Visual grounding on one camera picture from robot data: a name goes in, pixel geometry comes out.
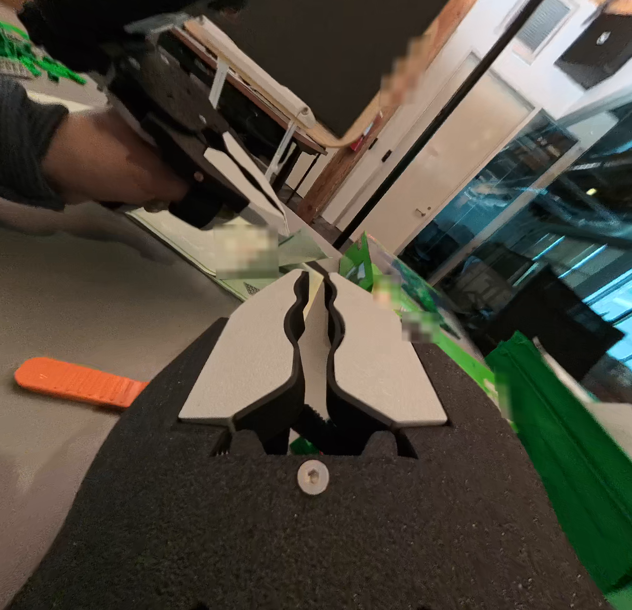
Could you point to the green plastic bin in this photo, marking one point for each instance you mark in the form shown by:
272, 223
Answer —
558, 447

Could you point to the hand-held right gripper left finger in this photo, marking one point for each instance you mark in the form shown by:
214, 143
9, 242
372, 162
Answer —
247, 363

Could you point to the red fire extinguisher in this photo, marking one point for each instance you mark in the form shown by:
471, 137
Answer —
359, 144

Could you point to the white door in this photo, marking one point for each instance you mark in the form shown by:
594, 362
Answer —
444, 175

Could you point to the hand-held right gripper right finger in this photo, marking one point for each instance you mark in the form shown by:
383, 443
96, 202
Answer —
385, 368

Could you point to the orange brick separator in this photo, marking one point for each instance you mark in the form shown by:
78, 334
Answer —
74, 380

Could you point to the brown top office table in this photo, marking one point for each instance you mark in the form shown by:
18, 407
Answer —
256, 121

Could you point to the pile of green building bricks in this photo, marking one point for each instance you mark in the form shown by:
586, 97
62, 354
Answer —
49, 67

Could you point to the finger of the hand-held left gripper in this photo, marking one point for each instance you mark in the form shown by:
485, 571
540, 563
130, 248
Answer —
232, 173
256, 178

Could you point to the black pole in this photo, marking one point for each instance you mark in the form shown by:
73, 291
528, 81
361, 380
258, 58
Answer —
447, 114

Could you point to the person's left hand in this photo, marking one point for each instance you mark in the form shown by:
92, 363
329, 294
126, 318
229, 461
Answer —
108, 160

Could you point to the grey desk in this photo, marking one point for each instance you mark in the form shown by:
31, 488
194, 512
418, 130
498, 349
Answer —
74, 299

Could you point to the pale green instruction booklet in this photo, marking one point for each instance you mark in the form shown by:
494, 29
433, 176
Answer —
301, 248

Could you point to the wooden post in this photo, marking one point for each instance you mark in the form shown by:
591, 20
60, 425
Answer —
335, 175

